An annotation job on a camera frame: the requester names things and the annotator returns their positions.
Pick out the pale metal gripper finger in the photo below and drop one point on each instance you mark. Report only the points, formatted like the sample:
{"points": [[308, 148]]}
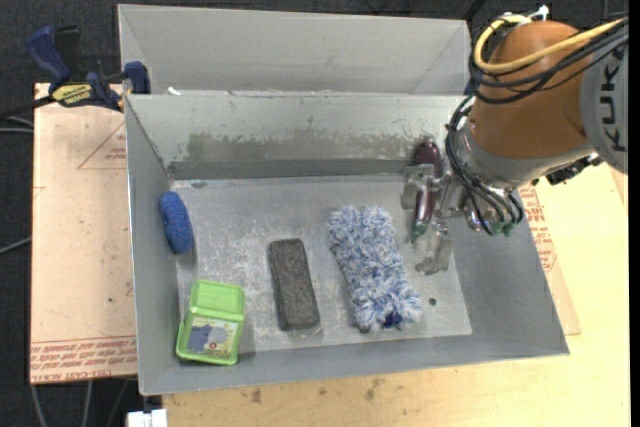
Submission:
{"points": [[444, 246], [429, 265]]}

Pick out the blue and white fluffy cloth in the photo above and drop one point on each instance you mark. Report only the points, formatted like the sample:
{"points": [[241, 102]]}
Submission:
{"points": [[372, 267]]}

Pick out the grey metal bin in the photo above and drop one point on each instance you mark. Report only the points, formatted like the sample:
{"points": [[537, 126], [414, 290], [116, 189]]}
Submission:
{"points": [[310, 140]]}

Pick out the dark grey flat block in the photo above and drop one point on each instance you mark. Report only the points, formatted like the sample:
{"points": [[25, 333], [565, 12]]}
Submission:
{"points": [[294, 285]]}

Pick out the green plastic box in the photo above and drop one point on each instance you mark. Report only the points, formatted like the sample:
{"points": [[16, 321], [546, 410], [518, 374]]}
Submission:
{"points": [[212, 322]]}

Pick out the round blue sponge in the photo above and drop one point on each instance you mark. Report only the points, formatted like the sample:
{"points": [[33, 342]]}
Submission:
{"points": [[176, 222]]}

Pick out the brown cardboard board, red print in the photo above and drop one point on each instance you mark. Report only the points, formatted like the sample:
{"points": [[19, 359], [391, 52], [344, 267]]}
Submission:
{"points": [[80, 235]]}

